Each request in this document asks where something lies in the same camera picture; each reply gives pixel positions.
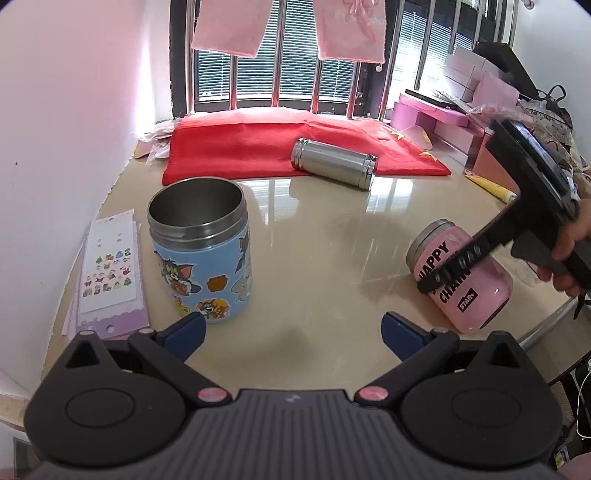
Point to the blue cartoon steel cup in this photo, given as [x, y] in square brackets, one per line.
[199, 228]

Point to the sticker sheet booklet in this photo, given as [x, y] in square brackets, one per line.
[108, 296]

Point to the stainless steel cylinder flask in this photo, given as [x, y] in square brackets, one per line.
[335, 163]

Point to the steel window guard rail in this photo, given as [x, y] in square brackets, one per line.
[342, 57]

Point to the orange pink box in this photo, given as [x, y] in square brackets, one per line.
[487, 166]

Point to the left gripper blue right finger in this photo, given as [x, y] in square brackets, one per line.
[403, 337]

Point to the person's right hand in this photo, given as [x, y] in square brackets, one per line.
[568, 236]

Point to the pink paw print cup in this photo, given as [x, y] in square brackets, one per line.
[477, 296]

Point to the pink paper bag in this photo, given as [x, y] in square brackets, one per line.
[492, 91]

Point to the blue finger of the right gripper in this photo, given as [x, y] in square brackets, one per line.
[460, 262]

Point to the white stacked boxes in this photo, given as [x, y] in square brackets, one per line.
[464, 70]

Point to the pink storage box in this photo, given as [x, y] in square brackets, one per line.
[451, 126]

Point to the yellow tube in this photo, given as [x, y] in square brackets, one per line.
[498, 191]

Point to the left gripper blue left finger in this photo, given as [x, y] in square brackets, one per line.
[184, 337]

